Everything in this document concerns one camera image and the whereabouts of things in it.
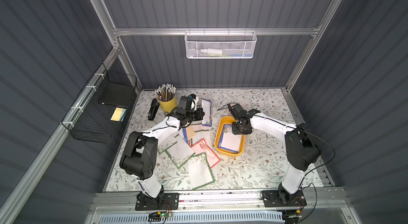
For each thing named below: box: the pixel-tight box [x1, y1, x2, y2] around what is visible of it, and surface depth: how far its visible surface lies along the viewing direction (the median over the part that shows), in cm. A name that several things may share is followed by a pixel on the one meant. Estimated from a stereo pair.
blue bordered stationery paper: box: [181, 127, 189, 144], surface depth 98 cm
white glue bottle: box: [199, 48, 223, 57], surface depth 93 cm
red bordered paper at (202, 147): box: [190, 138, 221, 169], surface depth 91 cm
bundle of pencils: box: [154, 83, 177, 102], surface depth 98 cm
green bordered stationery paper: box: [190, 129, 212, 146], surface depth 98 cm
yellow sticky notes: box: [110, 107, 127, 122], surface depth 77 cm
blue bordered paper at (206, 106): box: [201, 98, 212, 127], surface depth 97 cm
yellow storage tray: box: [214, 116, 246, 158], surface depth 93 cm
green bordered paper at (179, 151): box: [164, 133, 197, 170], surface depth 91 cm
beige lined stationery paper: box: [185, 125, 197, 140], surface depth 99 cm
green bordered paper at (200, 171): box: [187, 152, 216, 191], surface depth 84 cm
